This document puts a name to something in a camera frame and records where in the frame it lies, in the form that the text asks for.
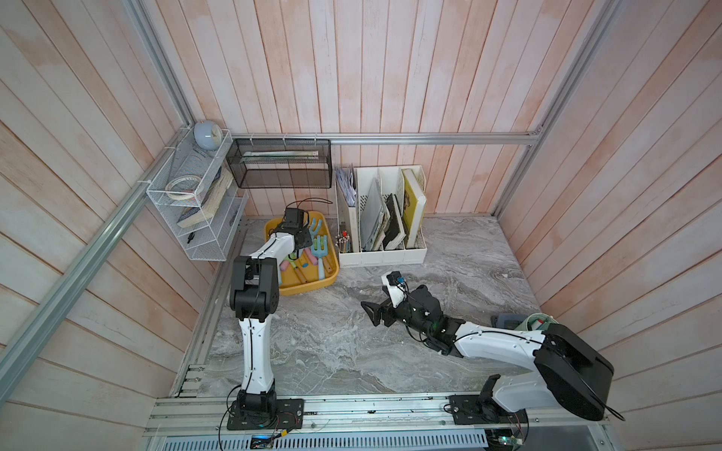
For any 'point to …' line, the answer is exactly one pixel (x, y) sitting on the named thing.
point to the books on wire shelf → (196, 215)
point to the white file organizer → (383, 209)
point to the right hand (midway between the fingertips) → (372, 295)
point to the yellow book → (414, 201)
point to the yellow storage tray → (309, 267)
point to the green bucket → (538, 321)
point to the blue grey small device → (507, 320)
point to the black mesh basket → (281, 163)
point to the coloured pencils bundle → (343, 241)
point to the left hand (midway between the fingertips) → (303, 241)
